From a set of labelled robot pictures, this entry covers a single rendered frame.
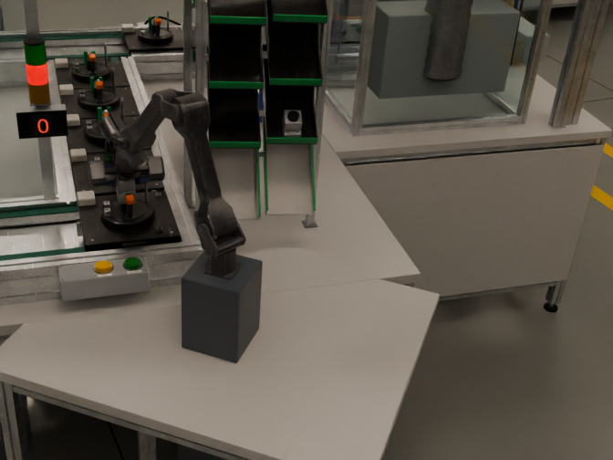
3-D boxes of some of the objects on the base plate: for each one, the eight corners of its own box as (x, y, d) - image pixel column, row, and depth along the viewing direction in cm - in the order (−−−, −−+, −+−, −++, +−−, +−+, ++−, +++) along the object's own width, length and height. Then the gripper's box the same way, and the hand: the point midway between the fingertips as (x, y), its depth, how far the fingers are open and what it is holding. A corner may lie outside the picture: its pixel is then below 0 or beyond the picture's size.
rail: (203, 281, 223) (204, 246, 217) (-178, 327, 197) (-190, 288, 191) (200, 269, 227) (200, 235, 221) (-174, 312, 201) (-185, 274, 196)
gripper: (90, 172, 206) (89, 198, 220) (167, 166, 212) (161, 191, 226) (87, 150, 208) (87, 176, 222) (163, 144, 214) (159, 170, 228)
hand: (125, 178), depth 221 cm, fingers open, 5 cm apart
